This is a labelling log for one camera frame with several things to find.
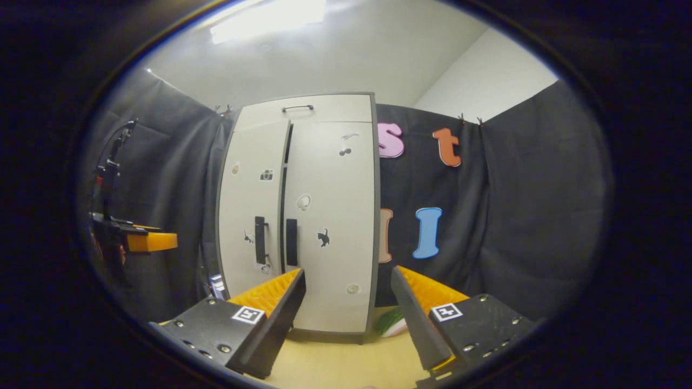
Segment white cabinet door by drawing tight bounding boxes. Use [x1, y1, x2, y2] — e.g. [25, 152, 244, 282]
[217, 120, 291, 299]
[281, 122, 375, 334]

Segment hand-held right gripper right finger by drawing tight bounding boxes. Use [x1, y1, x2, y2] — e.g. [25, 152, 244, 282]
[390, 266, 538, 379]

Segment ceiling light panel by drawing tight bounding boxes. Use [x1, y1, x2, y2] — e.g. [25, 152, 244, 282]
[208, 0, 328, 45]

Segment black door handle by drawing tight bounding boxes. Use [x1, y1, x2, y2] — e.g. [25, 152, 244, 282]
[285, 218, 299, 267]
[254, 216, 268, 265]

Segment white grey cabinet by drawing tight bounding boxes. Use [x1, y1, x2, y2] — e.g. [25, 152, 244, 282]
[215, 92, 380, 345]

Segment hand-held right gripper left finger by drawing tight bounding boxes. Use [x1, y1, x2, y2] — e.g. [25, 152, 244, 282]
[149, 269, 307, 380]

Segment watermelon slice toy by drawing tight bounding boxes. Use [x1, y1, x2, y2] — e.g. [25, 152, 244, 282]
[377, 307, 407, 338]

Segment black jointed stand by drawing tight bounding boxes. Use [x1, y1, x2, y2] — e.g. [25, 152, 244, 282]
[92, 119, 138, 217]

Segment white cabinet drawer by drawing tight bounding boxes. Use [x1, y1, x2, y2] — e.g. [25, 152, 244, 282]
[234, 95, 374, 132]

